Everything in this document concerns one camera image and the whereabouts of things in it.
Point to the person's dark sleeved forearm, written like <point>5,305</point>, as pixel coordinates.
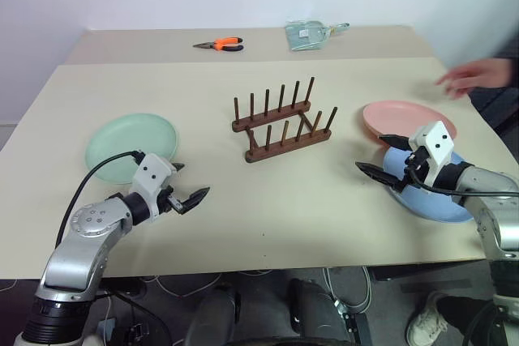
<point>500,107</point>

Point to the wooden dish rack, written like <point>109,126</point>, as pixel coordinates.
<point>284,147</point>

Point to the person's dark trouser leg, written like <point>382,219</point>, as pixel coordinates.
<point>466,307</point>

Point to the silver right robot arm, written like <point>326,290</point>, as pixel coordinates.
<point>492,184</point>

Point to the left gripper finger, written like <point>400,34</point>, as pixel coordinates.
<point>178,167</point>
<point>196,198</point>

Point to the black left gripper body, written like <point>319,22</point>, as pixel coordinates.
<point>170,200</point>

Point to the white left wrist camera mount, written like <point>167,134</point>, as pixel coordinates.
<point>152,172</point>

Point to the person's bare hand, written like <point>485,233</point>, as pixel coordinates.
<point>474,76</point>

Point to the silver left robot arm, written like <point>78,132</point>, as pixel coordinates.
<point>81,240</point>

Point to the dark rounded shape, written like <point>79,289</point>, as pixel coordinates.
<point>316,309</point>

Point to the light blue plate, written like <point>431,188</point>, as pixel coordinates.
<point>430,208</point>

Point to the pale green plate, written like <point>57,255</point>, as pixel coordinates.
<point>121,139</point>

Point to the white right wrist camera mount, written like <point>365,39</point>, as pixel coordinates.
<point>436,139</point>

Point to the dark table frame bar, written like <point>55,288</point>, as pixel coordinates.
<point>425,271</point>

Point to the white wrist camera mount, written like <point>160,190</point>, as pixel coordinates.
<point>152,172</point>
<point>436,139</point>

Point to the white sneaker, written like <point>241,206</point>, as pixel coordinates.
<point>425,321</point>

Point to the pink plate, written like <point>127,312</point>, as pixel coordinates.
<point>397,115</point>

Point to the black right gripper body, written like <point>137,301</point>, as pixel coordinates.
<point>415,161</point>

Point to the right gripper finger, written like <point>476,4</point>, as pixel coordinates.
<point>379,173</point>
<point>395,140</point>

